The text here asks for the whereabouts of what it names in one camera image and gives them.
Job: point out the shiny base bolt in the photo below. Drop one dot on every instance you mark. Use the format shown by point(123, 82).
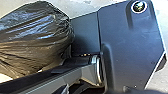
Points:
point(138, 6)

